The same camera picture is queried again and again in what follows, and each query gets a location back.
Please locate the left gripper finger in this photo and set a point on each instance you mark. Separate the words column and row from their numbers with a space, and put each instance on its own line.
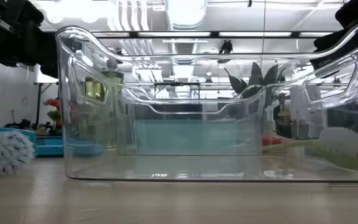
column 42, row 49
column 26, row 15

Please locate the blue dish brush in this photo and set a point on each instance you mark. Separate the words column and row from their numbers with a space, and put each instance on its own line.
column 5, row 154

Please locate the red dish brush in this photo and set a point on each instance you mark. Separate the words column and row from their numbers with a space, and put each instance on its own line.
column 270, row 140

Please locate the black stand pole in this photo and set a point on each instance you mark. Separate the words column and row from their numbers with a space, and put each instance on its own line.
column 39, row 105

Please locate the snake plant in white pot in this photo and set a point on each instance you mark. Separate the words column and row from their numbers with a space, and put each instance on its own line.
column 255, row 74

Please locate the clear plastic bin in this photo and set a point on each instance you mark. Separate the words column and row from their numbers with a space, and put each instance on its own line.
column 197, row 168
column 126, row 102

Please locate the yellow-green dish brush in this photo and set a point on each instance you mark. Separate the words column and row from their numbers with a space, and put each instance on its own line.
column 291, row 145

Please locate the black overhead light bar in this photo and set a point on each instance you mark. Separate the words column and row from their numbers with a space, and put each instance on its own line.
column 214, row 34

